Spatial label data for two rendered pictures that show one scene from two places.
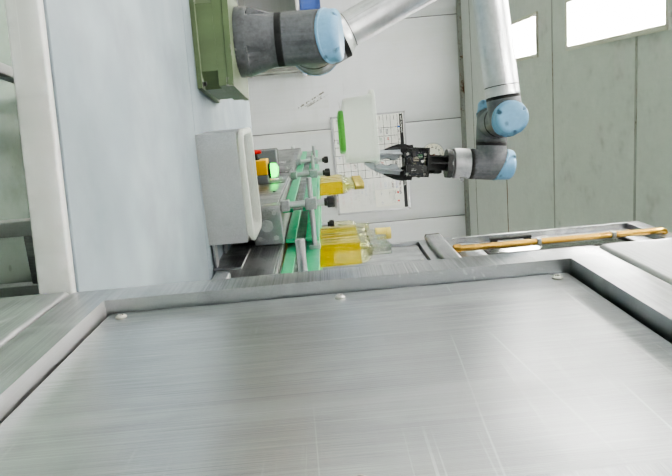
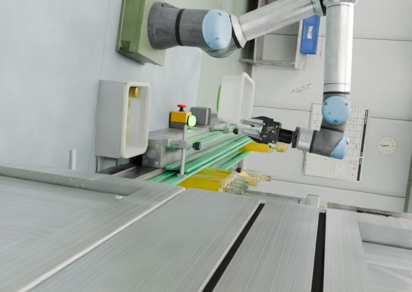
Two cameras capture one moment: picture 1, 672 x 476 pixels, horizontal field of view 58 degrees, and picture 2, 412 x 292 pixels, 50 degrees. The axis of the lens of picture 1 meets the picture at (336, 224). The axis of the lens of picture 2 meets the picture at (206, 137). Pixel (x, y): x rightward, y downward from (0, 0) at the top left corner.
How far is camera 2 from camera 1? 0.40 m
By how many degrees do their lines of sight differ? 16
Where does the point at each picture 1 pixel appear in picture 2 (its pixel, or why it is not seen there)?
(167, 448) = not seen: outside the picture
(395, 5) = (276, 15)
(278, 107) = (275, 89)
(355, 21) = (245, 23)
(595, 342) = (15, 229)
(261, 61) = (165, 40)
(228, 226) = (108, 145)
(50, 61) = not seen: outside the picture
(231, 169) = (117, 107)
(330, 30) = (213, 25)
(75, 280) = not seen: outside the picture
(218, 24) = (137, 10)
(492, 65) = (328, 67)
